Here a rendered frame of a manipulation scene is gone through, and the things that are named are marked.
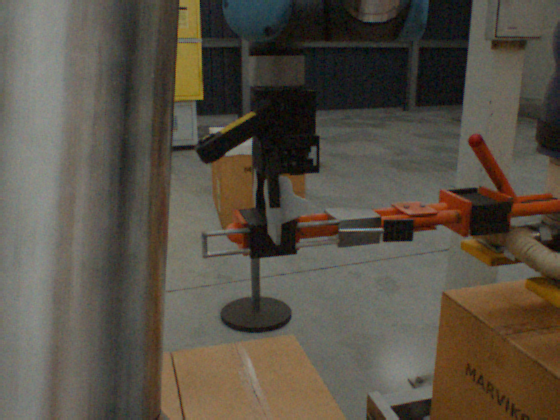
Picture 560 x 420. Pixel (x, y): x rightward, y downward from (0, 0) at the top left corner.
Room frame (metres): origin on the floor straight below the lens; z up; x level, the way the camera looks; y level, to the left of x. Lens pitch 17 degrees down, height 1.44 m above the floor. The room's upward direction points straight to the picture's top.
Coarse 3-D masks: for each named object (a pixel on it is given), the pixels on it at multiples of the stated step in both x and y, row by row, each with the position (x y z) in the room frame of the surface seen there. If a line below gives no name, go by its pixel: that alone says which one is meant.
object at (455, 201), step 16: (448, 192) 0.86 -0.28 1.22; (464, 192) 0.90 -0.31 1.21; (480, 192) 0.90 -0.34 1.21; (496, 192) 0.86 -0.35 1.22; (448, 208) 0.85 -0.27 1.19; (464, 208) 0.81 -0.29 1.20; (480, 208) 0.80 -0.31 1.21; (496, 208) 0.81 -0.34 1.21; (448, 224) 0.85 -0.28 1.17; (464, 224) 0.81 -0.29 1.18; (480, 224) 0.81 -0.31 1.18; (496, 224) 0.81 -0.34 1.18
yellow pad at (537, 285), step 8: (528, 280) 0.83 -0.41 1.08; (536, 280) 0.82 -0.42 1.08; (544, 280) 0.82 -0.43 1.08; (552, 280) 0.81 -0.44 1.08; (528, 288) 0.83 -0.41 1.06; (536, 288) 0.81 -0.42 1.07; (544, 288) 0.79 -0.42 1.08; (552, 288) 0.79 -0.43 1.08; (544, 296) 0.79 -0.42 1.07; (552, 296) 0.77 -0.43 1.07
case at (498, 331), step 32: (480, 288) 1.08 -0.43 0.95; (512, 288) 1.07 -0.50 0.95; (448, 320) 1.03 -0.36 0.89; (480, 320) 0.94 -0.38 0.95; (512, 320) 0.93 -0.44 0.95; (544, 320) 0.93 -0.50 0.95; (448, 352) 1.02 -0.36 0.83; (480, 352) 0.92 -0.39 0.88; (512, 352) 0.84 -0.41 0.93; (544, 352) 0.82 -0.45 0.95; (448, 384) 1.01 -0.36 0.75; (480, 384) 0.91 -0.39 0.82; (512, 384) 0.83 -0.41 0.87; (544, 384) 0.77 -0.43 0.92; (448, 416) 1.00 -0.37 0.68; (480, 416) 0.90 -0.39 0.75; (512, 416) 0.82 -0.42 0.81; (544, 416) 0.76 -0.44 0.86
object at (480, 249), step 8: (464, 240) 1.01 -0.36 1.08; (472, 240) 1.01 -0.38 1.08; (480, 240) 1.00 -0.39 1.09; (464, 248) 1.00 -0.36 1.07; (472, 248) 0.98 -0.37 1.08; (480, 248) 0.97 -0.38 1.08; (488, 248) 0.97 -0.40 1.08; (496, 248) 0.96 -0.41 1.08; (504, 248) 0.96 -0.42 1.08; (480, 256) 0.95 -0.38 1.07; (488, 256) 0.93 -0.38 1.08; (496, 256) 0.93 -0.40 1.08; (504, 256) 0.93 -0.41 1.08; (488, 264) 0.93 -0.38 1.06; (496, 264) 0.93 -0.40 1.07; (504, 264) 0.93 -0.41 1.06
